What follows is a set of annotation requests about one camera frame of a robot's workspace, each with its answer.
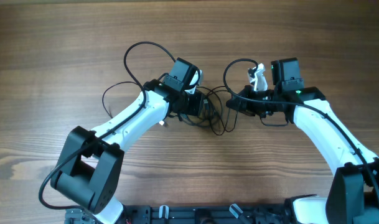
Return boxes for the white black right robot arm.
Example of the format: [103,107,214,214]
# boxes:
[226,58,379,223]

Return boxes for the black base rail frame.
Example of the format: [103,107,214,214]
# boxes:
[64,203,289,224]

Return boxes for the black usb cable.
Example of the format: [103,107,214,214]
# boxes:
[176,85,240,136]

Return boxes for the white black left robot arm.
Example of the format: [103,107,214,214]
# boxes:
[48,58,203,223]

